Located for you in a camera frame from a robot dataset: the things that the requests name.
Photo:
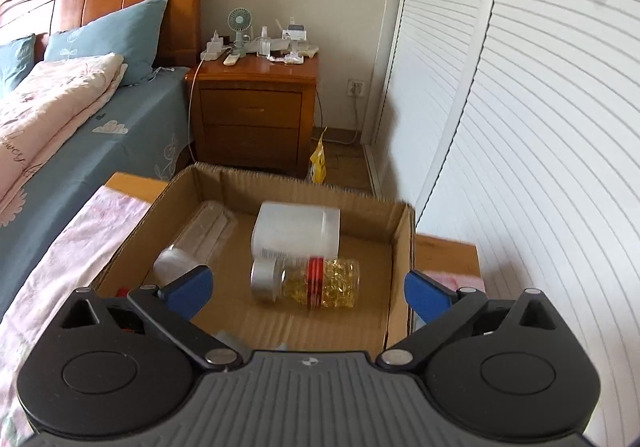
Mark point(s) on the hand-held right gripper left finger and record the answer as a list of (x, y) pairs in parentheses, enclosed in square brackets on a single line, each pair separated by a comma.
[(192, 289)]

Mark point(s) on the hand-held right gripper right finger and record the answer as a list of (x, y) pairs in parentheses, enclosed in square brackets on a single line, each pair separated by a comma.
[(424, 294)]

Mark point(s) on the clear plastic jar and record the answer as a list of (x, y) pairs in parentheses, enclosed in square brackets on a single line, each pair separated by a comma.
[(200, 237)]

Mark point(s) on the brown cardboard box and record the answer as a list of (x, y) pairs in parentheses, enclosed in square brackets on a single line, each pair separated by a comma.
[(370, 247)]

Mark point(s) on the red toy train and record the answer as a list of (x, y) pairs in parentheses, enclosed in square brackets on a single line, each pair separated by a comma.
[(120, 292)]

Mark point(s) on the clear bottle of yellow capsules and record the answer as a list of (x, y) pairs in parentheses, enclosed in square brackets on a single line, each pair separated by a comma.
[(330, 284)]

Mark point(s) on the white plastic bottle green label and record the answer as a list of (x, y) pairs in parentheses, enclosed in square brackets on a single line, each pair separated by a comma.
[(295, 229)]

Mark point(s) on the wooden bed with bedding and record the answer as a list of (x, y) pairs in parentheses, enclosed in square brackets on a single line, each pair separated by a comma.
[(115, 152)]

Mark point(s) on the yellow bag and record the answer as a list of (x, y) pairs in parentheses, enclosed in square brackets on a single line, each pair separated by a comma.
[(318, 162)]

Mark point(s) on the wooden nightstand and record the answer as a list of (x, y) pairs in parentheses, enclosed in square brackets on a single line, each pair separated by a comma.
[(250, 117)]

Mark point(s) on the white louvred wardrobe door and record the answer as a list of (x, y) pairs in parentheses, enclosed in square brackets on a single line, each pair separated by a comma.
[(550, 152), (435, 77)]

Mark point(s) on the pink quilt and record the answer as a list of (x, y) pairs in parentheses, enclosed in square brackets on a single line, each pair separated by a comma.
[(50, 117)]

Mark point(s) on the small white remote control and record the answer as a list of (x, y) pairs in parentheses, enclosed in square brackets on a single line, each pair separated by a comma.
[(232, 59)]

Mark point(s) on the white power strip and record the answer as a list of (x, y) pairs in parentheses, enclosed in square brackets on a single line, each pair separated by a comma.
[(215, 49)]

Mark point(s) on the clear spray bottle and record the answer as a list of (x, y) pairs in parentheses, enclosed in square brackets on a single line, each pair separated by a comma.
[(263, 44)]

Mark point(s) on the large blue pillow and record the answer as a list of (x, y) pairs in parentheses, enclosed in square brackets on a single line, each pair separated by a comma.
[(110, 42)]

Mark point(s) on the small green desk fan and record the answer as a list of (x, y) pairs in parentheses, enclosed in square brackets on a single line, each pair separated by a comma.
[(240, 24)]

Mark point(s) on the white phone stand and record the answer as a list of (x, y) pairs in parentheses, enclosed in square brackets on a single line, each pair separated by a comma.
[(294, 34)]

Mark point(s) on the small blue pillow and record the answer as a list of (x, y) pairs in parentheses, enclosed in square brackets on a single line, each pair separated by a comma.
[(15, 67)]

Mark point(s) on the white wall outlet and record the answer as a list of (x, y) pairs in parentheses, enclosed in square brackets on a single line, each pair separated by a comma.
[(356, 88)]

